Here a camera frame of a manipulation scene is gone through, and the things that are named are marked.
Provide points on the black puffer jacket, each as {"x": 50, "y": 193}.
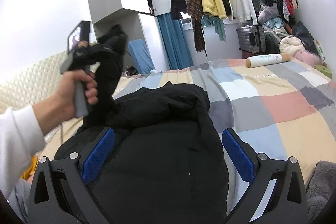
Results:
{"x": 167, "y": 164}

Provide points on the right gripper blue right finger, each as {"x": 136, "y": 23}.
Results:
{"x": 287, "y": 202}

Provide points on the green box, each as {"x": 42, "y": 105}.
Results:
{"x": 324, "y": 70}

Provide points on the teal hanging garment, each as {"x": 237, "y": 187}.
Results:
{"x": 217, "y": 23}

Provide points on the brown plaid scarf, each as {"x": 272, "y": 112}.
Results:
{"x": 195, "y": 11}

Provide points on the cream cylindrical bolster pillow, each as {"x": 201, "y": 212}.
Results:
{"x": 270, "y": 59}

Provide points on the blue curtain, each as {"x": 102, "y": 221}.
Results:
{"x": 174, "y": 39}

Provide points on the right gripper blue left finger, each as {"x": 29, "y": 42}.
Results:
{"x": 60, "y": 193}

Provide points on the cream quilted headboard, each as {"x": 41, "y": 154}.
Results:
{"x": 31, "y": 85}

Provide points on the person's left hand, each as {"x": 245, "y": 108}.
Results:
{"x": 65, "y": 93}

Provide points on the patchwork checkered quilt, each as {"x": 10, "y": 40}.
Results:
{"x": 281, "y": 110}

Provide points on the yellow crown pillow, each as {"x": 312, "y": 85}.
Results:
{"x": 31, "y": 169}

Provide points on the grey hard suitcase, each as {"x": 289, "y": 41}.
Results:
{"x": 252, "y": 39}

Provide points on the white left sleeve forearm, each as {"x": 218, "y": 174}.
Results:
{"x": 23, "y": 135}

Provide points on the grey fluffy blanket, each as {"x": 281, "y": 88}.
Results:
{"x": 320, "y": 188}

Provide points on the light blue folded chair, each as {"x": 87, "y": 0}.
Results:
{"x": 141, "y": 57}

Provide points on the pile of clothes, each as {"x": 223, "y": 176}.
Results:
{"x": 279, "y": 40}

